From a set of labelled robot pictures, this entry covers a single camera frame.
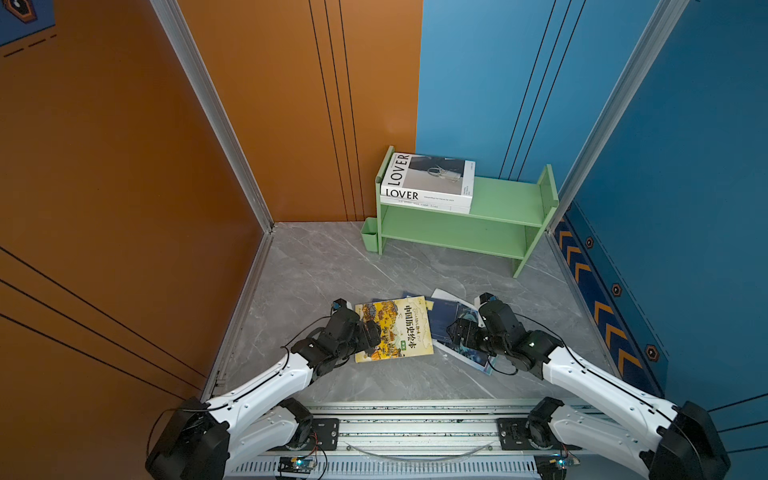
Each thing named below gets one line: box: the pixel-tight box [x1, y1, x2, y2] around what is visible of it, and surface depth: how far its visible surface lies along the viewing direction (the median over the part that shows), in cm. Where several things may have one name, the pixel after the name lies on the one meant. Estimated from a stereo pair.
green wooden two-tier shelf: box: [375, 146, 559, 279], surface depth 91 cm
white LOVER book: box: [380, 152, 476, 202], surface depth 88 cm
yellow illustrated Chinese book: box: [354, 296, 434, 363], surface depth 91 cm
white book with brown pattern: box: [380, 199, 473, 214], surface depth 87 cm
